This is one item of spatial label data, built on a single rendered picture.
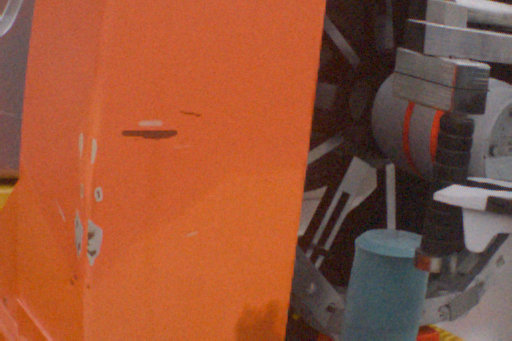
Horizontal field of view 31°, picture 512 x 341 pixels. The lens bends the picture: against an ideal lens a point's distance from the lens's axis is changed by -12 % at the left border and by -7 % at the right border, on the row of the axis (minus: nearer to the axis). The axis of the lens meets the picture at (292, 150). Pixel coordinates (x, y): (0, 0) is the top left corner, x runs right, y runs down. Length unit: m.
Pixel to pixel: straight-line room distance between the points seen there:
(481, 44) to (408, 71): 0.08
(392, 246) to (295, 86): 0.43
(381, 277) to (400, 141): 0.18
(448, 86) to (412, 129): 0.24
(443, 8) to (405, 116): 0.25
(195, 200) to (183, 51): 0.09
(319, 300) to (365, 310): 0.11
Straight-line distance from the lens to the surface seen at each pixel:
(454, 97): 0.89
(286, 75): 0.63
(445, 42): 0.91
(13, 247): 0.84
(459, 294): 1.30
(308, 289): 1.14
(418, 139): 1.11
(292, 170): 0.65
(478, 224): 0.90
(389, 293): 1.04
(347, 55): 1.21
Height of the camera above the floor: 1.01
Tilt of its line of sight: 11 degrees down
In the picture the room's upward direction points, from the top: 7 degrees clockwise
